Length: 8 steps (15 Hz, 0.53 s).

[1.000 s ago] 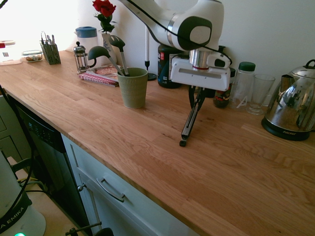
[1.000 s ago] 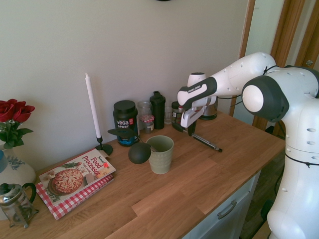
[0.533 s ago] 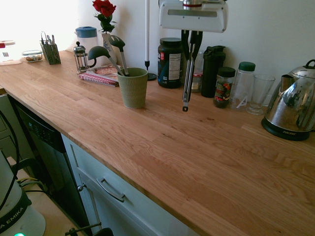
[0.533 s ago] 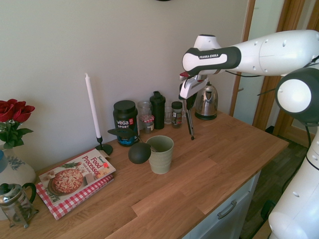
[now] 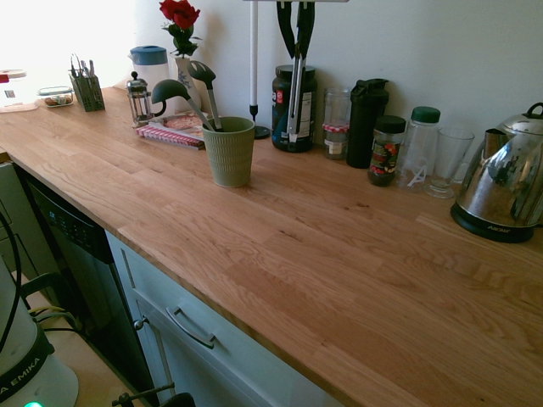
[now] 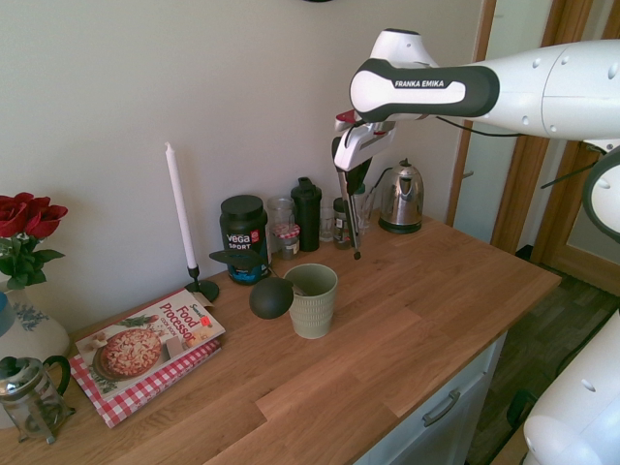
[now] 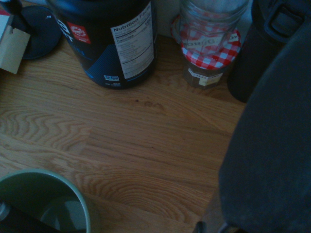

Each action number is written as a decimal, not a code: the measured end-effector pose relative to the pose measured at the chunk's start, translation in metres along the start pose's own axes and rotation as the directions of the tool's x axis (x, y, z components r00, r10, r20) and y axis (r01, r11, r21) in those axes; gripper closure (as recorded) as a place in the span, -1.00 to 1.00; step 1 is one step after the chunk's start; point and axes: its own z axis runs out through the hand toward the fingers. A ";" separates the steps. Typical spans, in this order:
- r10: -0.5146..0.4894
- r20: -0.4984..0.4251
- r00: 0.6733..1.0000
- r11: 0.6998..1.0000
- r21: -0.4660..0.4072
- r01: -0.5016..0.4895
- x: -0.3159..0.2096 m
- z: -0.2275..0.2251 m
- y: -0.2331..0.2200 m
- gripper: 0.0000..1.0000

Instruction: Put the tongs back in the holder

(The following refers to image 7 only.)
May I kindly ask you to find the dark blue round base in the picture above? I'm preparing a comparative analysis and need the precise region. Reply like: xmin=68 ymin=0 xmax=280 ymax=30
xmin=12 ymin=5 xmax=64 ymax=60

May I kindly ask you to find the green ceramic utensil holder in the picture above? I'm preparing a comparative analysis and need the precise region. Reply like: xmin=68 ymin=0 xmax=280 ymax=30
xmin=0 ymin=169 xmax=92 ymax=233

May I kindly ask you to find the jar with red checkered lid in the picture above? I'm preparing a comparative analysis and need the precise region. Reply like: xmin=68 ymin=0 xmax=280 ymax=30
xmin=180 ymin=27 xmax=242 ymax=91

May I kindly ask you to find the red checkered jar lid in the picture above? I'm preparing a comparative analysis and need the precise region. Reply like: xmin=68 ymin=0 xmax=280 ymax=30
xmin=170 ymin=15 xmax=186 ymax=45

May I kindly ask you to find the white cardboard box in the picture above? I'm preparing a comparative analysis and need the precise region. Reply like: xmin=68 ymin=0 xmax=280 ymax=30
xmin=0 ymin=25 xmax=31 ymax=75

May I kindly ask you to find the black insulated bottle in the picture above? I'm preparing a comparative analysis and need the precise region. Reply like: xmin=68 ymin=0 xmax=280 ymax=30
xmin=226 ymin=0 xmax=307 ymax=104

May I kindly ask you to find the white and red box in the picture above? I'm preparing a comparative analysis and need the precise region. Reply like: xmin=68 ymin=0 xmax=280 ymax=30
xmin=0 ymin=9 xmax=13 ymax=49

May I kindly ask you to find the black utensil handle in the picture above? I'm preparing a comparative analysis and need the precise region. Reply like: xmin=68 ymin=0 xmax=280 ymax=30
xmin=0 ymin=200 xmax=52 ymax=233

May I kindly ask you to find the large dark grey rounded object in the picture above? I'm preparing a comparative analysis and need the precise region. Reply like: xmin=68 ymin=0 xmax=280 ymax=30
xmin=218 ymin=23 xmax=311 ymax=233

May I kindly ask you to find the black protein powder tub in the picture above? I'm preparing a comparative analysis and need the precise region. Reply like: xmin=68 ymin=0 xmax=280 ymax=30
xmin=46 ymin=0 xmax=158 ymax=90

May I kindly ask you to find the clear empty glass jar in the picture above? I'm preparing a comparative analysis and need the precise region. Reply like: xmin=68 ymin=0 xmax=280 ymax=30
xmin=179 ymin=0 xmax=251 ymax=53

